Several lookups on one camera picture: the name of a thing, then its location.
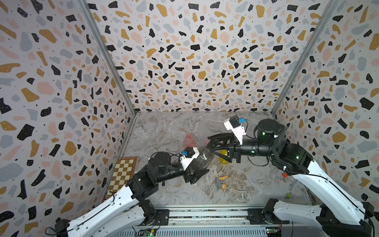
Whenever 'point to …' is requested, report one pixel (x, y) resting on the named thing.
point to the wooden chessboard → (126, 168)
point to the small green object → (288, 195)
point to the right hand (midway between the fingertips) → (215, 147)
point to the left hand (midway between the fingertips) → (205, 162)
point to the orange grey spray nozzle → (218, 181)
